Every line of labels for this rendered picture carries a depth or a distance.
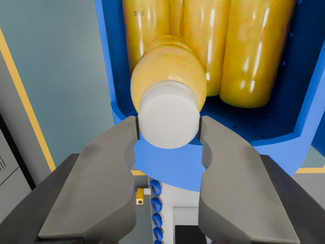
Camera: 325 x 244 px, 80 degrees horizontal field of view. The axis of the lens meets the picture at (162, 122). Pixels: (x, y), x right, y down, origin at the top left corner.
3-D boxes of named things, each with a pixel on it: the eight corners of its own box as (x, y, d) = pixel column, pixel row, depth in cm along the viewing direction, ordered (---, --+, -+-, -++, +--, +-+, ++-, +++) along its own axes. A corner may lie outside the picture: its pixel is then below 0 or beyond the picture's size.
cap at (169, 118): (169, 73, 12) (169, 82, 10) (209, 114, 13) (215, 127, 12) (127, 114, 13) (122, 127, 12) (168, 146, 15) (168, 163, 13)
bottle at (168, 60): (168, 21, 27) (169, 33, 11) (201, 58, 29) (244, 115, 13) (135, 58, 29) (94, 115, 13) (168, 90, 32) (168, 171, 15)
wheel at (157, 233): (159, 244, 67) (164, 241, 68) (158, 236, 65) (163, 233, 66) (152, 234, 71) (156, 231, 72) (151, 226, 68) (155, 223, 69)
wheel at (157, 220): (158, 231, 64) (163, 227, 65) (157, 222, 62) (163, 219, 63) (151, 221, 67) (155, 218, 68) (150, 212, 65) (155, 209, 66)
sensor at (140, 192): (138, 193, 68) (136, 205, 64) (137, 187, 67) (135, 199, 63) (160, 193, 68) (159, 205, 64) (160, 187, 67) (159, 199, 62)
